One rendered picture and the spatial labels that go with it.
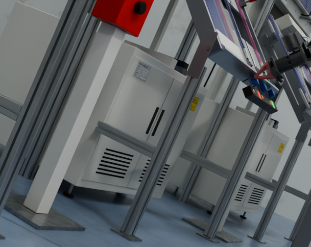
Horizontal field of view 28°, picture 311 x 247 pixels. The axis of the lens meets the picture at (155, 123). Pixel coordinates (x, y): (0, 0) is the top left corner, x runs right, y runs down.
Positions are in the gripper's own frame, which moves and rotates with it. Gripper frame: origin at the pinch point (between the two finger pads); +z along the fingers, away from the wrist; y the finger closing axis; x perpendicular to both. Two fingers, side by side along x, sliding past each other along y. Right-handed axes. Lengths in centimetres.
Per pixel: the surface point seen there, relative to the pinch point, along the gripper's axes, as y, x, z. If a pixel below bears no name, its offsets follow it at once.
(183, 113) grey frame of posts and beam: 37.9, 16.8, 20.5
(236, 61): 19.8, -0.8, 1.4
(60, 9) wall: -250, -249, 208
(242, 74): 5.4, -1.1, 3.7
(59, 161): 74, 29, 51
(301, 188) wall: -334, -13, 57
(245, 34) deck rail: -31.2, -33.7, 4.0
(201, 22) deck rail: 36.4, -12.5, 5.0
